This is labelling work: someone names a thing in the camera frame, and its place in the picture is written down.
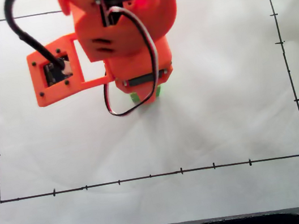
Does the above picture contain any white red black servo wire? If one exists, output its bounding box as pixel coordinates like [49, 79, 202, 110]
[89, 0, 168, 119]

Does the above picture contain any green textured cube block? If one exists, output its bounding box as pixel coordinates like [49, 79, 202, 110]
[128, 84, 166, 105]

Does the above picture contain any white paper sheet with drawn frame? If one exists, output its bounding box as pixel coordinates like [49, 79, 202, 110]
[0, 0, 299, 224]

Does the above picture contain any orange camera mount with camera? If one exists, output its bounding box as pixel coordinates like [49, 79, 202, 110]
[23, 27, 119, 110]

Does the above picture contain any black camera cable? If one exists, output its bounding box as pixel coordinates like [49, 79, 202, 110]
[1, 0, 67, 80]

